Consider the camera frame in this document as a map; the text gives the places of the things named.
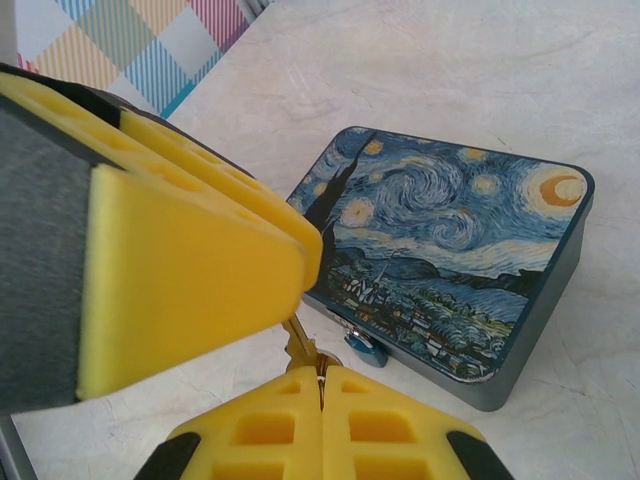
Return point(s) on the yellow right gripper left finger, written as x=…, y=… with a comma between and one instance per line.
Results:
x=260, y=430

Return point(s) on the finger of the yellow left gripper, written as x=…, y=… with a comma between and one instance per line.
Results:
x=210, y=165
x=190, y=280

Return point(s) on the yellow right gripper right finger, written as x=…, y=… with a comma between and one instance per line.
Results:
x=380, y=430

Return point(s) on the teal padlock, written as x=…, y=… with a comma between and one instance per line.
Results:
x=367, y=350

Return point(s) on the brass key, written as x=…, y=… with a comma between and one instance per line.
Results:
x=299, y=345

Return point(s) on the silver box hasp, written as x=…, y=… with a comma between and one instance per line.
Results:
x=345, y=322

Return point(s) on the starry night painting box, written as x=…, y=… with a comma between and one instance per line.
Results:
x=450, y=240

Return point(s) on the long aluminium base rail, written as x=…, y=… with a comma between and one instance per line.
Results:
x=12, y=450

